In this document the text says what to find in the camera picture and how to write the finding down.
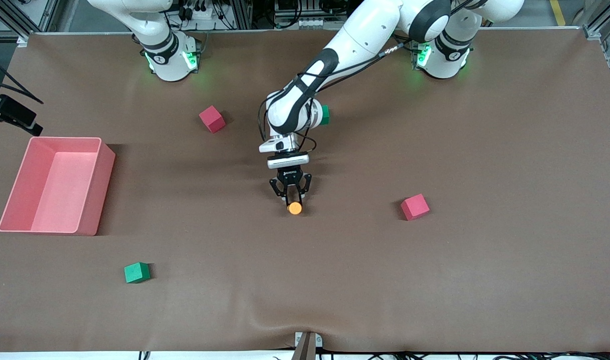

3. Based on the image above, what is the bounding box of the brown table mat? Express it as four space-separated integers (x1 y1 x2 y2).
0 29 610 354

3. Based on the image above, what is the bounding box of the pink foam cube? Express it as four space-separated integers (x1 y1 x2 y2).
199 105 227 134
400 193 431 222

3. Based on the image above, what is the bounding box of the pink plastic bin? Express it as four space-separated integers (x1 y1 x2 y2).
0 136 117 237

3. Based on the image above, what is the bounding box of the long white power strip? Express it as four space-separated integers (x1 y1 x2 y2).
274 17 349 31

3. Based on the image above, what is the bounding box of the white power strip with plugs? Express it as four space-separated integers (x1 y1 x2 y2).
177 0 216 22

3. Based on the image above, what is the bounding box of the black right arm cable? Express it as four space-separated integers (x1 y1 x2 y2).
0 50 45 107

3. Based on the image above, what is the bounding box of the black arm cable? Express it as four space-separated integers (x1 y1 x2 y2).
0 50 45 107
258 42 406 152

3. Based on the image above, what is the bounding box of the aluminium frame rail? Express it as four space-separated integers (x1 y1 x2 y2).
583 0 610 105
0 0 60 47

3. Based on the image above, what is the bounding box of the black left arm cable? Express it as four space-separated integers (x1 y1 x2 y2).
258 42 406 152

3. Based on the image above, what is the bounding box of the metal clamp bracket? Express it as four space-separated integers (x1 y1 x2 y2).
294 331 323 349

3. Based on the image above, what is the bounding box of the aluminium profile post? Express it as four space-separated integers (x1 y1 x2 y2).
291 333 317 360

